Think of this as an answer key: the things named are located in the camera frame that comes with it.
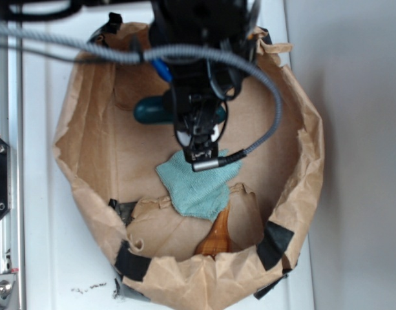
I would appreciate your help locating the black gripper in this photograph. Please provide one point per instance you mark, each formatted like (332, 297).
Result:
(201, 88)

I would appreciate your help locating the dark green plastic pickle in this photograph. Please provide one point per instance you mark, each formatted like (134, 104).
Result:
(152, 111)

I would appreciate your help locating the teal knitted cloth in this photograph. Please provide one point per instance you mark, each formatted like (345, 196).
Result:
(200, 195)

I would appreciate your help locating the crumpled brown paper bag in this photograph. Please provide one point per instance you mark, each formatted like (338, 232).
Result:
(110, 161)

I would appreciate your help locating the brown conch seashell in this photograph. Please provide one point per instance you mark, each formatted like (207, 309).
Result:
(218, 240)

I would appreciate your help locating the aluminium extrusion rail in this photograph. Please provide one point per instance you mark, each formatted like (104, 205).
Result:
(12, 268)

